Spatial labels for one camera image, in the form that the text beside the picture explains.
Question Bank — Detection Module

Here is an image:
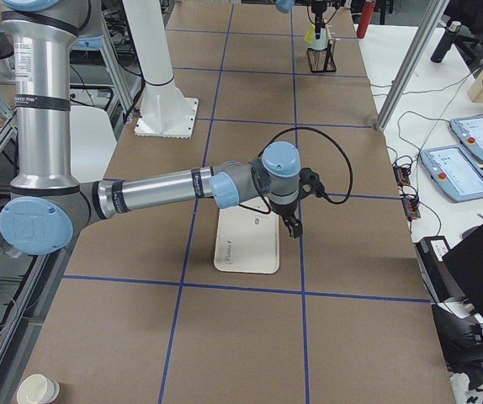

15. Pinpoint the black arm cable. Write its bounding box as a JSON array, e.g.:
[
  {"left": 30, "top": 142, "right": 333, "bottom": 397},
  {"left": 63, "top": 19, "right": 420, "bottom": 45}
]
[{"left": 241, "top": 126, "right": 355, "bottom": 216}]

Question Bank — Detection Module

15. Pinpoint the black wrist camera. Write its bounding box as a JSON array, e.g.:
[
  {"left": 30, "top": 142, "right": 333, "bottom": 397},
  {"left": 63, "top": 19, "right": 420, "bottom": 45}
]
[{"left": 299, "top": 167, "right": 326, "bottom": 199}]

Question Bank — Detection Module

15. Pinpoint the wooden rack handle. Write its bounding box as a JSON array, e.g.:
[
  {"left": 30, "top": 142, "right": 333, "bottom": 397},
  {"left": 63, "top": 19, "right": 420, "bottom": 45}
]
[{"left": 326, "top": 24, "right": 336, "bottom": 54}]

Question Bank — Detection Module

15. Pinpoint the red cylinder bottle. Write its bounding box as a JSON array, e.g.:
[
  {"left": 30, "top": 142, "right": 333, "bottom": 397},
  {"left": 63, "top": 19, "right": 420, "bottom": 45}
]
[{"left": 356, "top": 0, "right": 376, "bottom": 39}]

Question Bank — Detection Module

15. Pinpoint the teach pendant near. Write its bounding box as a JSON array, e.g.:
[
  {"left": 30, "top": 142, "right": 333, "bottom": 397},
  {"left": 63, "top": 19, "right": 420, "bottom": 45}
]
[{"left": 420, "top": 145, "right": 483, "bottom": 203}]

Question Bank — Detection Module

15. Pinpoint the paper cup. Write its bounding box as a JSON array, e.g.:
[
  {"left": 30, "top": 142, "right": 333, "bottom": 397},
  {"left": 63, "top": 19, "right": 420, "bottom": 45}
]
[{"left": 16, "top": 374, "right": 60, "bottom": 404}]

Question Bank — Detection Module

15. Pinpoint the aluminium frame post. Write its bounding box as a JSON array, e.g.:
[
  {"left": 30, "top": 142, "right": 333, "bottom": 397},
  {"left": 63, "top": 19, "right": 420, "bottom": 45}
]
[{"left": 374, "top": 0, "right": 449, "bottom": 132}]

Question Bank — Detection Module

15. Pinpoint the white chair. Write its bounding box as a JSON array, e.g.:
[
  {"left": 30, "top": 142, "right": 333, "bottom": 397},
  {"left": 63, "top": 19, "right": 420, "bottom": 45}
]
[{"left": 70, "top": 105, "right": 117, "bottom": 183}]

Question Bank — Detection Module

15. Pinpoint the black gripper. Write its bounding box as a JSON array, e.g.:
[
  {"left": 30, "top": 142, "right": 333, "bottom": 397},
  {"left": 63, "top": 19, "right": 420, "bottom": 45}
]
[
  {"left": 311, "top": 0, "right": 325, "bottom": 39},
  {"left": 269, "top": 197, "right": 303, "bottom": 239}
]

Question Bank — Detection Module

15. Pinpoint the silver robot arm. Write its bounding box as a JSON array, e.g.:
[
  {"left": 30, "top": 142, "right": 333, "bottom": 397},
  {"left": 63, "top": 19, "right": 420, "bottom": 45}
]
[
  {"left": 0, "top": 1, "right": 303, "bottom": 255},
  {"left": 274, "top": 0, "right": 327, "bottom": 40}
]

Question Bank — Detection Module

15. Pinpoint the pale green plastic cup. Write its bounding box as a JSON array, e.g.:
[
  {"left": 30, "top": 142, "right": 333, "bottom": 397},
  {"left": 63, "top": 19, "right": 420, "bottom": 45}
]
[{"left": 310, "top": 29, "right": 328, "bottom": 51}]

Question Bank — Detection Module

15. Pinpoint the black wire cup rack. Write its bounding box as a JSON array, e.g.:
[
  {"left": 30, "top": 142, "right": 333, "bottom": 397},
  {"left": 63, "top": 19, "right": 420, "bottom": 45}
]
[{"left": 306, "top": 44, "right": 337, "bottom": 73}]

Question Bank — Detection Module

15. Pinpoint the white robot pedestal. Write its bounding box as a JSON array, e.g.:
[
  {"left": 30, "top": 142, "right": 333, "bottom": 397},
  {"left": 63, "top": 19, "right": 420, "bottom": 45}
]
[{"left": 123, "top": 0, "right": 199, "bottom": 138}]

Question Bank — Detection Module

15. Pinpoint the yellow plastic cup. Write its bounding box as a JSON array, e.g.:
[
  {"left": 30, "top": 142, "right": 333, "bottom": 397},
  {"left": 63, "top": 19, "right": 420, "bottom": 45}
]
[{"left": 304, "top": 24, "right": 316, "bottom": 45}]

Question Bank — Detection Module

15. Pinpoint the black bottle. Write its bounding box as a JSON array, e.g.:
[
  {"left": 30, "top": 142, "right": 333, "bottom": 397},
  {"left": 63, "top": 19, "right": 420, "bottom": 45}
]
[{"left": 430, "top": 20, "right": 462, "bottom": 63}]

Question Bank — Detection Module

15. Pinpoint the black box on desk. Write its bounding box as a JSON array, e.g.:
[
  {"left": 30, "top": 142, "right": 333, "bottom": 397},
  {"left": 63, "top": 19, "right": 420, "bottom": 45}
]
[{"left": 414, "top": 236, "right": 464, "bottom": 303}]

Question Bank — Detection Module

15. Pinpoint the cream rabbit tray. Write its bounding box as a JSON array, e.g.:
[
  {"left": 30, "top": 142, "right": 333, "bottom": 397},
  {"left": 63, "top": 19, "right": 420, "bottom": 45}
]
[{"left": 214, "top": 206, "right": 279, "bottom": 275}]

